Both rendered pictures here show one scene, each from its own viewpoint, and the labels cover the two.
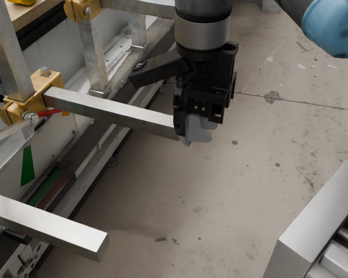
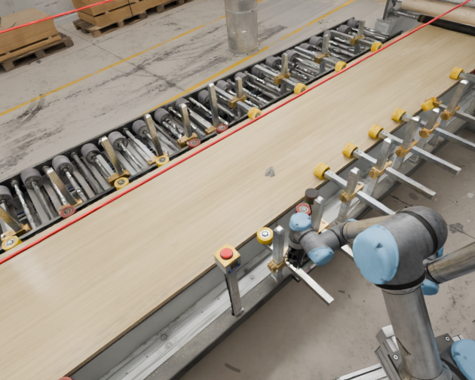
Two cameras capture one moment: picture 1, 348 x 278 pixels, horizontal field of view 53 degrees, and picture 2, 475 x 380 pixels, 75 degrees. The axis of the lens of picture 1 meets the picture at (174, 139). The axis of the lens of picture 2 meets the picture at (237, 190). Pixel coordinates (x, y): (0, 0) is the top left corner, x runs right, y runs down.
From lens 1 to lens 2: 0.98 m
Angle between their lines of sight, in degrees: 24
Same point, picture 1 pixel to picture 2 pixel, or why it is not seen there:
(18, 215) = (307, 280)
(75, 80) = (328, 203)
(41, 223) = (314, 286)
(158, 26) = (381, 185)
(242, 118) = not seen: hidden behind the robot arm
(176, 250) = (348, 301)
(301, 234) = (388, 330)
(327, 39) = not seen: hidden behind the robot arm
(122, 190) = not seen: hidden behind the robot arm
